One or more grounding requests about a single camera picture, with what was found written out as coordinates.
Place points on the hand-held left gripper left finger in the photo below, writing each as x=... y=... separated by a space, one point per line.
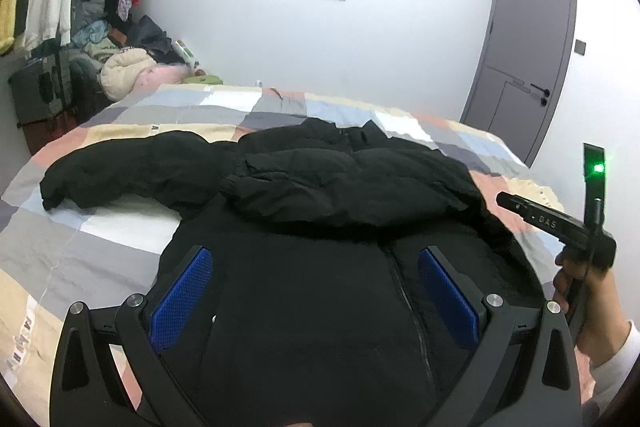
x=182 y=297

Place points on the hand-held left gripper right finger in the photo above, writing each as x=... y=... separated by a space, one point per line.
x=445 y=297

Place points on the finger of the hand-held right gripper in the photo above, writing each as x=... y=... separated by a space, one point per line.
x=512 y=203

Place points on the person's right forearm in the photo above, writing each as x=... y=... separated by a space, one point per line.
x=617 y=359

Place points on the pile of clothes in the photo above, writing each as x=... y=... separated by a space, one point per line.
x=145 y=37

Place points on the person's right hand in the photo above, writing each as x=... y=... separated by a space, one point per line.
x=602 y=307

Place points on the bed with checkered sheet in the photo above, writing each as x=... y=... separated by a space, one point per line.
x=100 y=257

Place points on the grey door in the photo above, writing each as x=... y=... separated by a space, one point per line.
x=525 y=32

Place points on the green cushion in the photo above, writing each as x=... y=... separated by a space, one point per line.
x=202 y=80

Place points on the pink cloth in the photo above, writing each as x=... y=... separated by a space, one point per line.
x=165 y=74

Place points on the cream fluffy garment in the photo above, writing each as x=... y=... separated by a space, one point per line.
x=125 y=74

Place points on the white and green device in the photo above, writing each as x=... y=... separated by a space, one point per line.
x=184 y=49

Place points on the black suitcase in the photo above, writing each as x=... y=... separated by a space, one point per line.
x=37 y=87

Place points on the grey wall switch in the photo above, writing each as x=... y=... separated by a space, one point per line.
x=580 y=47

